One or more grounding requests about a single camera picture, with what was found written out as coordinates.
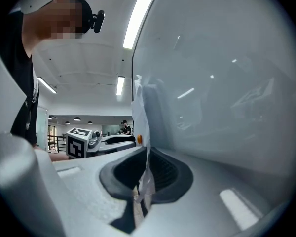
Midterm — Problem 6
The short ceiling light strip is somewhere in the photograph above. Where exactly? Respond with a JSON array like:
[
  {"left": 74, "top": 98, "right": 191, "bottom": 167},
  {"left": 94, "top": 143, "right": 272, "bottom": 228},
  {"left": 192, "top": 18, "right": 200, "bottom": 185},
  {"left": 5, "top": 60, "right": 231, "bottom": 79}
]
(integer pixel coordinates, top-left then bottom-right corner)
[
  {"left": 37, "top": 76, "right": 58, "bottom": 94},
  {"left": 116, "top": 76, "right": 126, "bottom": 96}
]

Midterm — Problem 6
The black metal railing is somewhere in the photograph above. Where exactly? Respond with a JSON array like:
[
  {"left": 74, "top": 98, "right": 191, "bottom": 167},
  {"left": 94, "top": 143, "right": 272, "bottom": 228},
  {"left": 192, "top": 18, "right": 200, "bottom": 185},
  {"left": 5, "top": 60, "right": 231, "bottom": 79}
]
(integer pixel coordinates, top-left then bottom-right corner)
[{"left": 47, "top": 134, "right": 66, "bottom": 153}]

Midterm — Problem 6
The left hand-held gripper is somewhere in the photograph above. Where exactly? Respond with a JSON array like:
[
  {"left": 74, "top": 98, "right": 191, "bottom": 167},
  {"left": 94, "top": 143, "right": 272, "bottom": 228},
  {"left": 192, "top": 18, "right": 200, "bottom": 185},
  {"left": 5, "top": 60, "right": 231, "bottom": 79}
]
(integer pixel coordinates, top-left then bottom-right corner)
[{"left": 66, "top": 127, "right": 137, "bottom": 159}]

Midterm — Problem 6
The long ceiling light strip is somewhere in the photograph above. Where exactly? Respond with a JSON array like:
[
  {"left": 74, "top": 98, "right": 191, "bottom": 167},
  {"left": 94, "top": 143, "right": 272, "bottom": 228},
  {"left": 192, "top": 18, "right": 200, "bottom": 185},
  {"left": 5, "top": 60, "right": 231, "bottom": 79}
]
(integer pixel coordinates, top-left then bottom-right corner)
[{"left": 122, "top": 0, "right": 159, "bottom": 50}]

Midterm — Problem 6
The person's head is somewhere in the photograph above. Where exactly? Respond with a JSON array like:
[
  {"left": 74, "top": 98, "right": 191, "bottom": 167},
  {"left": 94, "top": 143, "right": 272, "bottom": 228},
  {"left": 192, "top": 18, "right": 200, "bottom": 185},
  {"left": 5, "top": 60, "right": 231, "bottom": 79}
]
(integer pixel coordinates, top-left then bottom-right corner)
[{"left": 22, "top": 0, "right": 93, "bottom": 57}]

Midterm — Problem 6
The white sheet of paper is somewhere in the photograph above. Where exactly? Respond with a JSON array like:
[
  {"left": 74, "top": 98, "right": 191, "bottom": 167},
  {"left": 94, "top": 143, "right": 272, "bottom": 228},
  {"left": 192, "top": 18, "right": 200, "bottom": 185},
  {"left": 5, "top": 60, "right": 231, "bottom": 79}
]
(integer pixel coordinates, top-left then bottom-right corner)
[{"left": 131, "top": 75, "right": 154, "bottom": 204}]

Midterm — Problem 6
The black head-worn camera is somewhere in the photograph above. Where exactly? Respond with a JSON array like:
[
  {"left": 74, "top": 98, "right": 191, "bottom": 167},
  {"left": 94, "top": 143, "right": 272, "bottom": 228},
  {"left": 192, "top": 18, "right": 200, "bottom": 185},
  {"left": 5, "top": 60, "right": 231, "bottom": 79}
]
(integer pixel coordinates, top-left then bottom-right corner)
[{"left": 89, "top": 10, "right": 106, "bottom": 34}]

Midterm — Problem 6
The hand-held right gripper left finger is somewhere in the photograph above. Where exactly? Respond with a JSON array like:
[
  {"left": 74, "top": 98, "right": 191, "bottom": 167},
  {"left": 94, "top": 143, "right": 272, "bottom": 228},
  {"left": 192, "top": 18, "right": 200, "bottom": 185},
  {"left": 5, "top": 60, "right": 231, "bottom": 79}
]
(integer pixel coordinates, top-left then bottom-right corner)
[{"left": 52, "top": 146, "right": 149, "bottom": 237}]

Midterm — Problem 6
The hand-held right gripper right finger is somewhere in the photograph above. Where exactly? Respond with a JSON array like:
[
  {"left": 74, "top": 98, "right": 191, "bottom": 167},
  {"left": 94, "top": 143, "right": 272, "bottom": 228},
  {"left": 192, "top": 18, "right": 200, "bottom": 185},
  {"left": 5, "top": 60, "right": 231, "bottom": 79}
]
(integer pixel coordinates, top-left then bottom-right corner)
[{"left": 137, "top": 147, "right": 286, "bottom": 237}]

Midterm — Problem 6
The person's left forearm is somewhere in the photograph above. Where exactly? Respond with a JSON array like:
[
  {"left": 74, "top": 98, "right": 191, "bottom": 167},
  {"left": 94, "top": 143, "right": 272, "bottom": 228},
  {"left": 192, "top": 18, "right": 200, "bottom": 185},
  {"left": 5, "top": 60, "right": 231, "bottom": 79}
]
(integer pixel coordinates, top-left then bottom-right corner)
[{"left": 50, "top": 154, "right": 70, "bottom": 162}]

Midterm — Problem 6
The person's black t-shirt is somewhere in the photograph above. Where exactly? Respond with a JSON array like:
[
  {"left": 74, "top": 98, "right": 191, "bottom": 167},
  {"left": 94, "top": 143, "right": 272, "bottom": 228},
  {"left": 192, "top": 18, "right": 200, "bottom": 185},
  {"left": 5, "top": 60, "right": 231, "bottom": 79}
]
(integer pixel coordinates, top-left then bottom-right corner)
[{"left": 0, "top": 10, "right": 40, "bottom": 146}]

